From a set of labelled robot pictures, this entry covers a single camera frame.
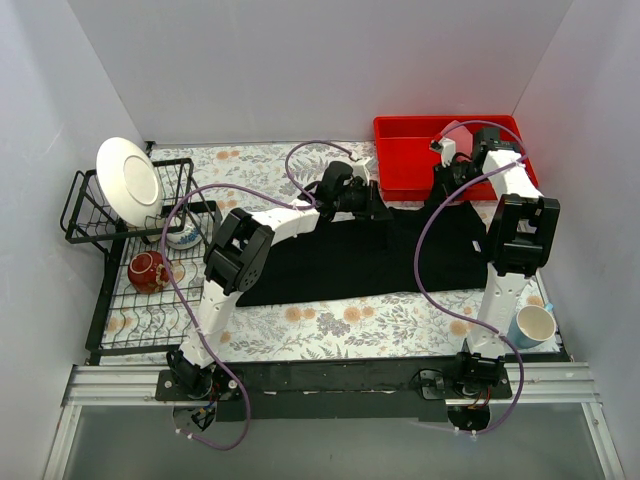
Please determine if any black t shirt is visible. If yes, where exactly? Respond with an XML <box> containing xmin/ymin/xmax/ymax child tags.
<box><xmin>236</xmin><ymin>202</ymin><xmax>487</xmax><ymax>307</ymax></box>

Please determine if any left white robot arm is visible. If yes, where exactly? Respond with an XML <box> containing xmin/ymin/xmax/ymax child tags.
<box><xmin>168</xmin><ymin>161</ymin><xmax>392</xmax><ymax>400</ymax></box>

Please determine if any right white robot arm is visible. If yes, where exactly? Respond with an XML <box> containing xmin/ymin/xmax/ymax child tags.
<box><xmin>428</xmin><ymin>121</ymin><xmax>560</xmax><ymax>398</ymax></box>

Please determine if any rolled pink t shirt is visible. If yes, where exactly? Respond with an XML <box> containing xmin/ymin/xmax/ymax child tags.
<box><xmin>445</xmin><ymin>120</ymin><xmax>473</xmax><ymax>155</ymax></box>

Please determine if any red plastic bin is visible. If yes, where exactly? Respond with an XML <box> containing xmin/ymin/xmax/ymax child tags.
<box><xmin>373</xmin><ymin>115</ymin><xmax>520</xmax><ymax>202</ymax></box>

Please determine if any floral table mat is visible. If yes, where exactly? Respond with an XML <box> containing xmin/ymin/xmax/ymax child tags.
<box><xmin>102</xmin><ymin>141</ymin><xmax>559</xmax><ymax>362</ymax></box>

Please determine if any white patterned cup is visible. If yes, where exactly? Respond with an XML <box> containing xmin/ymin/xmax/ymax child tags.
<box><xmin>166</xmin><ymin>221</ymin><xmax>202</xmax><ymax>250</ymax></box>

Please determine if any blue ceramic mug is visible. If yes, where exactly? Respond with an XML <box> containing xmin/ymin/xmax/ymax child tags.
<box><xmin>507</xmin><ymin>305</ymin><xmax>556</xmax><ymax>349</ymax></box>

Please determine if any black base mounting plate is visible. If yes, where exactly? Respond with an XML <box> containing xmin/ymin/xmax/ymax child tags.
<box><xmin>155</xmin><ymin>352</ymin><xmax>516</xmax><ymax>422</ymax></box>

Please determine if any red floral bowl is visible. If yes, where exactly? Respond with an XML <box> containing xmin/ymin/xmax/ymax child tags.
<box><xmin>127</xmin><ymin>250</ymin><xmax>169</xmax><ymax>295</ymax></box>

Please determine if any white ceramic plate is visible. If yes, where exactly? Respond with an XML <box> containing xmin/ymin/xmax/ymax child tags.
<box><xmin>96</xmin><ymin>137</ymin><xmax>163</xmax><ymax>227</ymax></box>

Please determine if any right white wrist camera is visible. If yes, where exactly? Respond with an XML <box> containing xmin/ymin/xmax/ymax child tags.
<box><xmin>430</xmin><ymin>137</ymin><xmax>457</xmax><ymax>167</ymax></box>

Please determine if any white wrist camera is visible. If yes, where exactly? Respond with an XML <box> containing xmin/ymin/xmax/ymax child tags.
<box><xmin>352</xmin><ymin>157</ymin><xmax>378</xmax><ymax>183</ymax></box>
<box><xmin>430</xmin><ymin>137</ymin><xmax>457</xmax><ymax>167</ymax></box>

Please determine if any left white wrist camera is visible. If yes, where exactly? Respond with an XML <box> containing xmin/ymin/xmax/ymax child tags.
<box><xmin>352</xmin><ymin>157</ymin><xmax>378</xmax><ymax>183</ymax></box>

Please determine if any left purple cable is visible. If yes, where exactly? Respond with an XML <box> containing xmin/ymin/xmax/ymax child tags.
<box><xmin>159</xmin><ymin>141</ymin><xmax>359</xmax><ymax>451</ymax></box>

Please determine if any black wire dish rack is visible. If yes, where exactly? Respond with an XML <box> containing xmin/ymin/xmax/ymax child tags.
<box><xmin>60</xmin><ymin>170</ymin><xmax>220</xmax><ymax>357</ymax></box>

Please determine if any aluminium frame rail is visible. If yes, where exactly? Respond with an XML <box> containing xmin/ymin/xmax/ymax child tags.
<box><xmin>62</xmin><ymin>364</ymin><xmax>176</xmax><ymax>407</ymax></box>

